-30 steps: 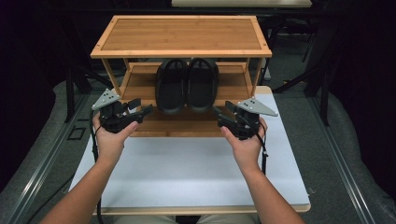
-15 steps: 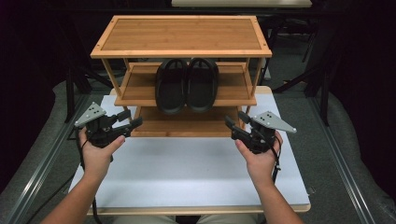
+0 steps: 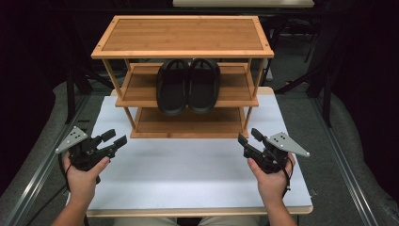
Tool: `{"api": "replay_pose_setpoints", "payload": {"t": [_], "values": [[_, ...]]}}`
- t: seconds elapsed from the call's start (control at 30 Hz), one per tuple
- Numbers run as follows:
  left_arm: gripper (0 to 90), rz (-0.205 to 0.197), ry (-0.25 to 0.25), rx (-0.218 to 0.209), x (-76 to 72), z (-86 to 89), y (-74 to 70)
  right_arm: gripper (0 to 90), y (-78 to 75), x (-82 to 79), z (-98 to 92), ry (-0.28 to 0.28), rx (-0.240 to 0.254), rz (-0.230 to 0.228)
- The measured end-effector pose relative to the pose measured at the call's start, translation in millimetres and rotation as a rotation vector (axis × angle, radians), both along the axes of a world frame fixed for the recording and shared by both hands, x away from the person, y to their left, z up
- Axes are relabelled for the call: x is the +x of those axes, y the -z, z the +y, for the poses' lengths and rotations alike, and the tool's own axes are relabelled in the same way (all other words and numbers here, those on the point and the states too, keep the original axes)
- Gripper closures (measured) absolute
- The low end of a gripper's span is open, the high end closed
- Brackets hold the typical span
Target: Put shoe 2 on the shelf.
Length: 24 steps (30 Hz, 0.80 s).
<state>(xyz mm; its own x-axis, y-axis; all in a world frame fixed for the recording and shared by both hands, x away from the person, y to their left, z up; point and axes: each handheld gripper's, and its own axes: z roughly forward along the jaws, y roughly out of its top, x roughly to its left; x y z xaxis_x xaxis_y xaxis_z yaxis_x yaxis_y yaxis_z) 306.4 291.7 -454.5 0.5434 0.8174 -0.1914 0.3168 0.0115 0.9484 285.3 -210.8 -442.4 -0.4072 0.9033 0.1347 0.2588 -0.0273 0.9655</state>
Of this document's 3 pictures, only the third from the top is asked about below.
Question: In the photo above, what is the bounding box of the black slipper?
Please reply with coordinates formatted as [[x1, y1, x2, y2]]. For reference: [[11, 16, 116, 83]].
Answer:
[[155, 58, 191, 116], [187, 57, 221, 115]]

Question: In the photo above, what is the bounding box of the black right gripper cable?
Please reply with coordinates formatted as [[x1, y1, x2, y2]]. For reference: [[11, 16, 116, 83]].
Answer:
[[276, 154, 295, 200]]

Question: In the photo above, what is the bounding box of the white table mat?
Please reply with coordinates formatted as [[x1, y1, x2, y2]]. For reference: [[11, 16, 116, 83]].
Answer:
[[86, 93, 313, 211]]

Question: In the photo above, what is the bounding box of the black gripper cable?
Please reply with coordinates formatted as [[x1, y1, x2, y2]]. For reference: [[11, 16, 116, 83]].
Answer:
[[26, 153, 72, 226], [276, 154, 295, 200]]

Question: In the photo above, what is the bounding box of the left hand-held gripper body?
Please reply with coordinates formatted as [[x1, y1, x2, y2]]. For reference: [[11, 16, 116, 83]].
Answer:
[[55, 125, 120, 173]]

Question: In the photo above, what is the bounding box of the black metal stand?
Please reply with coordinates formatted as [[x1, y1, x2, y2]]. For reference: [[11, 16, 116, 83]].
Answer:
[[273, 17, 334, 128], [62, 18, 115, 125]]

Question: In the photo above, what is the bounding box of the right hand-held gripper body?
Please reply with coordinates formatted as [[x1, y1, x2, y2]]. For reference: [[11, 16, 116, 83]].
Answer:
[[243, 131, 311, 175]]

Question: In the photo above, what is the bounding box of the metal floor rail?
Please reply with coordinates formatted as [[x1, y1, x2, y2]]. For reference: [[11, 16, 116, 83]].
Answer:
[[2, 93, 92, 226], [309, 96, 381, 226]]

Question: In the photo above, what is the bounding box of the person's left hand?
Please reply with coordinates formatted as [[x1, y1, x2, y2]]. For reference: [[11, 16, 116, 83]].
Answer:
[[61, 152, 111, 205]]

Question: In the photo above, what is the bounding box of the person's right hand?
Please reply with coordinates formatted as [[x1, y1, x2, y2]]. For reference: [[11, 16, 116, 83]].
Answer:
[[247, 152, 296, 206]]

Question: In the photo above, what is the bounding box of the wooden three-tier shoe rack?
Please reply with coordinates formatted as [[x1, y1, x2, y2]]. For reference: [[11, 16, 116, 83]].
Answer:
[[90, 14, 276, 139]]

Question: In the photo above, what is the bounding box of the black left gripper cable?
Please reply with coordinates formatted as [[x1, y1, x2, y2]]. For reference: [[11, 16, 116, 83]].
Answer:
[[26, 153, 72, 226]]

